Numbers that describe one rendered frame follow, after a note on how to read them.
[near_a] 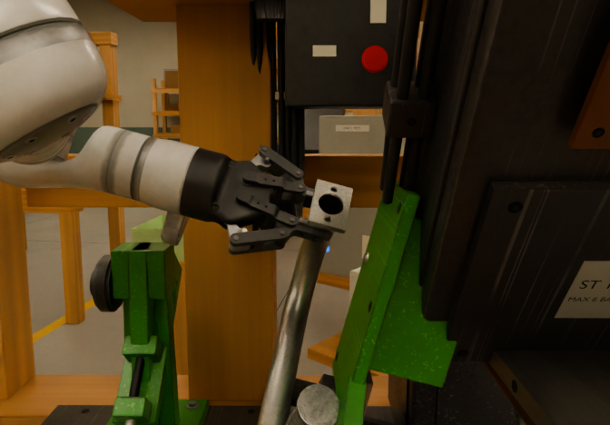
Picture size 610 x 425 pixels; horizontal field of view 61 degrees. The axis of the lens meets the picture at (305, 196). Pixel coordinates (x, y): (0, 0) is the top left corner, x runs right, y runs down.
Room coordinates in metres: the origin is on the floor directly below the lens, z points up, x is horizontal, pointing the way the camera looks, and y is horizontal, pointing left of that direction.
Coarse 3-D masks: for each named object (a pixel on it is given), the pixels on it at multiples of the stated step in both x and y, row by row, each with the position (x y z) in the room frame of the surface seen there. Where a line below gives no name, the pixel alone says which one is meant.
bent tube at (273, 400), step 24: (336, 192) 0.55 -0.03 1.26; (312, 216) 0.52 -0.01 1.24; (336, 216) 0.52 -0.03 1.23; (312, 264) 0.59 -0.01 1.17; (312, 288) 0.60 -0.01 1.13; (288, 312) 0.58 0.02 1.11; (288, 336) 0.56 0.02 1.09; (288, 360) 0.54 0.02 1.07; (288, 384) 0.52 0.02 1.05; (264, 408) 0.50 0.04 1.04; (288, 408) 0.51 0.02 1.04
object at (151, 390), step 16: (176, 272) 0.72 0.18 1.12; (176, 288) 0.72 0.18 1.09; (176, 304) 0.72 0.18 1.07; (128, 336) 0.64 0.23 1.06; (128, 352) 0.63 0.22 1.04; (144, 352) 0.63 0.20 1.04; (160, 352) 0.65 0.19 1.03; (128, 368) 0.64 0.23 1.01; (160, 368) 0.64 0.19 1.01; (128, 384) 0.63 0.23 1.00; (144, 384) 0.63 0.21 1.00; (160, 384) 0.63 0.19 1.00; (128, 400) 0.59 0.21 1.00; (144, 400) 0.59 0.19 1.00; (160, 400) 0.62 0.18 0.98; (128, 416) 0.58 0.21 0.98; (144, 416) 0.58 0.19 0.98
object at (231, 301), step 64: (192, 64) 0.79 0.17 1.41; (256, 64) 0.79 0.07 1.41; (192, 128) 0.79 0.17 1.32; (256, 128) 0.79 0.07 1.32; (0, 192) 0.82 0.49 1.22; (0, 256) 0.81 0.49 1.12; (192, 256) 0.79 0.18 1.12; (256, 256) 0.79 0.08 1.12; (0, 320) 0.80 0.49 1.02; (192, 320) 0.79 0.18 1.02; (256, 320) 0.79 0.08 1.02; (0, 384) 0.80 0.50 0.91; (192, 384) 0.79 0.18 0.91; (256, 384) 0.79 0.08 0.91
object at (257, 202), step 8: (240, 192) 0.53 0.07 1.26; (240, 200) 0.53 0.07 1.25; (248, 200) 0.53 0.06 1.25; (256, 200) 0.53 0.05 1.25; (256, 208) 0.53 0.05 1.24; (264, 208) 0.53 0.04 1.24; (272, 208) 0.53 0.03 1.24; (272, 216) 0.53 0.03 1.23; (280, 216) 0.53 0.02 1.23; (288, 216) 0.53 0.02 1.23; (256, 224) 0.55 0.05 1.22; (264, 224) 0.55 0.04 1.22; (272, 224) 0.54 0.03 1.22; (280, 224) 0.55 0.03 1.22; (288, 224) 0.53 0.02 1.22; (296, 224) 0.53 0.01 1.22
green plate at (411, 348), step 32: (384, 224) 0.47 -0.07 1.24; (416, 224) 0.43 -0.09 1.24; (384, 256) 0.43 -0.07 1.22; (416, 256) 0.43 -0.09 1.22; (384, 288) 0.42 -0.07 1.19; (416, 288) 0.43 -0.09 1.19; (352, 320) 0.49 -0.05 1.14; (384, 320) 0.43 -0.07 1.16; (416, 320) 0.43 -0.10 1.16; (352, 352) 0.45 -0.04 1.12; (384, 352) 0.43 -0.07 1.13; (416, 352) 0.43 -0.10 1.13; (448, 352) 0.43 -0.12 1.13
